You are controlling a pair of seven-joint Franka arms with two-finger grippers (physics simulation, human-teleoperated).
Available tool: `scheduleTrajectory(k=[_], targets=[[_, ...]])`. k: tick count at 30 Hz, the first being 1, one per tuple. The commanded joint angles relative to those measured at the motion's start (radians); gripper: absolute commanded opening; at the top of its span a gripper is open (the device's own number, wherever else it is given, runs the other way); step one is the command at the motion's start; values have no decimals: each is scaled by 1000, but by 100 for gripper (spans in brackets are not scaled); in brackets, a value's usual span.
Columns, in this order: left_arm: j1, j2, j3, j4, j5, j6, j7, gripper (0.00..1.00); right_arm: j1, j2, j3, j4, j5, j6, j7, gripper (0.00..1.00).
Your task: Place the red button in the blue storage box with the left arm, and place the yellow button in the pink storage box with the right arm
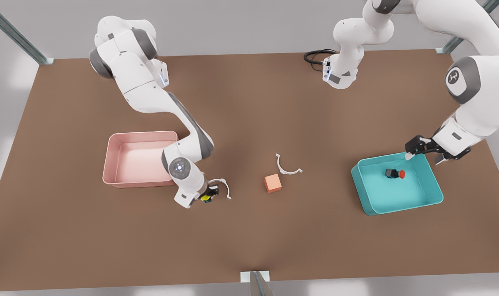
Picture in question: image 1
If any blue storage box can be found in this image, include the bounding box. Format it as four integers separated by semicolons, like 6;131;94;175
351;152;444;216

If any pink storage box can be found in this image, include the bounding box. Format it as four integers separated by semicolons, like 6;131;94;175
102;131;179;189

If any white curved clip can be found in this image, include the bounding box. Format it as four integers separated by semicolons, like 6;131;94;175
208;178;233;201
275;153;303;176

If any orange cube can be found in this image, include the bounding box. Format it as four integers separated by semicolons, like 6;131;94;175
264;173;282;194

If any silver frame post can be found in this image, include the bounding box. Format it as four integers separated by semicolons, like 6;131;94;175
435;0;499;55
0;3;55;66
240;271;271;296

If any black cable loop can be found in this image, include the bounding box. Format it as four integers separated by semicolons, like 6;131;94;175
303;49;337;72

